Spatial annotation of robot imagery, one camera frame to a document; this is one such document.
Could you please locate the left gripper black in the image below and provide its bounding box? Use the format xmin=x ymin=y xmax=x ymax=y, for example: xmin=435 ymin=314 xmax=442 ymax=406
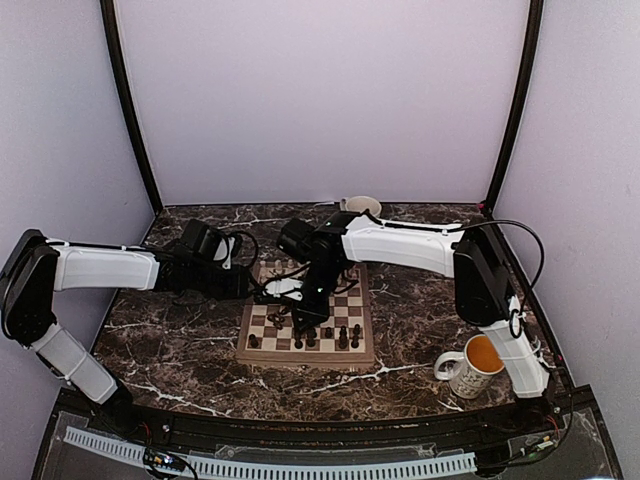
xmin=189 ymin=259 xmax=259 ymax=300

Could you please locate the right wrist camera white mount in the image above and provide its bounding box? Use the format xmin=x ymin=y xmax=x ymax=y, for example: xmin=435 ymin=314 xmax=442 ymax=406
xmin=262 ymin=278 xmax=303 ymax=302

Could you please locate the right black frame post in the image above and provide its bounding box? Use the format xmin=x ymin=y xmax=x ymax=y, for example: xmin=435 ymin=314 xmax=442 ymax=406
xmin=484 ymin=0 xmax=544 ymax=212

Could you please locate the left black frame post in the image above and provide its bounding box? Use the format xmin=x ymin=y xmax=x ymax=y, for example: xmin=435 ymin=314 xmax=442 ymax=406
xmin=99 ymin=0 xmax=164 ymax=216

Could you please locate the white mug yellow inside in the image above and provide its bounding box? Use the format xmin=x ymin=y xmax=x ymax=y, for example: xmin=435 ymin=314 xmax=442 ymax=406
xmin=434 ymin=334 xmax=505 ymax=400

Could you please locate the white cable duct strip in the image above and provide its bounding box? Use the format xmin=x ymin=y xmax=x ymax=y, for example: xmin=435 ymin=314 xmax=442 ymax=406
xmin=63 ymin=426 xmax=477 ymax=479

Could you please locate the wooden chess board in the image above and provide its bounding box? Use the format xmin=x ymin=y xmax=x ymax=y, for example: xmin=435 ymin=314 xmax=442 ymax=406
xmin=235 ymin=264 xmax=375 ymax=370

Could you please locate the seashell pattern mug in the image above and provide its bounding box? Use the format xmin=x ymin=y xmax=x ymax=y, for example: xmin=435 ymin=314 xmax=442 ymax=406
xmin=340 ymin=196 xmax=382 ymax=217

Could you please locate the black frame post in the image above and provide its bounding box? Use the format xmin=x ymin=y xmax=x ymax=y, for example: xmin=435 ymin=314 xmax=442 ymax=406
xmin=99 ymin=0 xmax=164 ymax=216
xmin=484 ymin=0 xmax=544 ymax=212

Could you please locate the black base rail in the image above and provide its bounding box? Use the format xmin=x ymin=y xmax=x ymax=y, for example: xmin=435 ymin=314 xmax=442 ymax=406
xmin=49 ymin=384 xmax=601 ymax=451

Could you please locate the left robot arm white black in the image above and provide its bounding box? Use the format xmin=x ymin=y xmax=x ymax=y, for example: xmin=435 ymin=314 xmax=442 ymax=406
xmin=1 ymin=220 xmax=257 ymax=436

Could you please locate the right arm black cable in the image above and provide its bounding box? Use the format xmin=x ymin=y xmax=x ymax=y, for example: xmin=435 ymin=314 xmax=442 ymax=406
xmin=469 ymin=219 xmax=544 ymax=331

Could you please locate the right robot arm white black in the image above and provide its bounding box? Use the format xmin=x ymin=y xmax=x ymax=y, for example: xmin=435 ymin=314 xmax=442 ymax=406
xmin=264 ymin=211 xmax=550 ymax=434

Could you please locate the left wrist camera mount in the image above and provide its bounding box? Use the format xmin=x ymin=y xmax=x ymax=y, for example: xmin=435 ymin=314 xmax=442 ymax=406
xmin=212 ymin=237 xmax=236 ymax=270

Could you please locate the dark tall piece back row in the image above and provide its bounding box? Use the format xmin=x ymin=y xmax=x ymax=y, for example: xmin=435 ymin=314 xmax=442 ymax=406
xmin=338 ymin=326 xmax=349 ymax=350

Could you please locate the pile of dark chess pieces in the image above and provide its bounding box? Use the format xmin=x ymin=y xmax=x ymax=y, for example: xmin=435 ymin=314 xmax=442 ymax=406
xmin=266 ymin=310 xmax=292 ymax=330

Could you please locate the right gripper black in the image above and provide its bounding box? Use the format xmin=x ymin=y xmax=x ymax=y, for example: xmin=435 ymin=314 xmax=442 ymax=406
xmin=291 ymin=261 xmax=344 ymax=334

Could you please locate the white chess pieces row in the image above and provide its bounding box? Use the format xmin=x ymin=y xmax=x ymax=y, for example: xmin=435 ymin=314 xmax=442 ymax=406
xmin=258 ymin=259 xmax=297 ymax=283

